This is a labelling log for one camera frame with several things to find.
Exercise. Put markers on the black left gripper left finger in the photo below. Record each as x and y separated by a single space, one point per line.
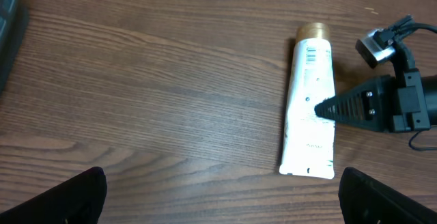
77 200

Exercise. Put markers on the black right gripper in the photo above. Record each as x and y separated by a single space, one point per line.
367 106

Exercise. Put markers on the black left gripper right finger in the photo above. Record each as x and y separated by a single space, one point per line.
364 200

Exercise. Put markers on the white Pantene tube gold cap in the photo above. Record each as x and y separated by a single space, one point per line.
308 141

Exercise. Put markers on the grey plastic shopping basket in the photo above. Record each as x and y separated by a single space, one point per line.
8 16

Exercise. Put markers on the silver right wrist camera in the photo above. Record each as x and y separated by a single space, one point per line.
371 51

